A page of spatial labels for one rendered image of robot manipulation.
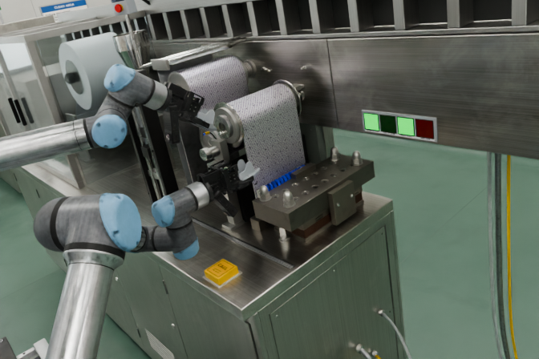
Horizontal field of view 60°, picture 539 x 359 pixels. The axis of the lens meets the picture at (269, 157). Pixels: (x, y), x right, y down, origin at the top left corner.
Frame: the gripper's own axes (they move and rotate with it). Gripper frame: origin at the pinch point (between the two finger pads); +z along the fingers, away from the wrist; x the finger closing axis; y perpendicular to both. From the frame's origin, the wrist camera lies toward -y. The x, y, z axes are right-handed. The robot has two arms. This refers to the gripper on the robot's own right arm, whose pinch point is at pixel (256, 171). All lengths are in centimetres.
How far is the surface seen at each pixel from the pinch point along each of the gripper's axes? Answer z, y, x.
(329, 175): 18.3, -6.1, -13.7
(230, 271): -25.1, -16.8, -13.4
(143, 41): 10, 40, 71
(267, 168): 4.6, -0.7, -0.2
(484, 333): 82, -109, -33
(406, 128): 29.3, 8.8, -36.1
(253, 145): 1.1, 8.7, -0.3
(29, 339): -65, -109, 156
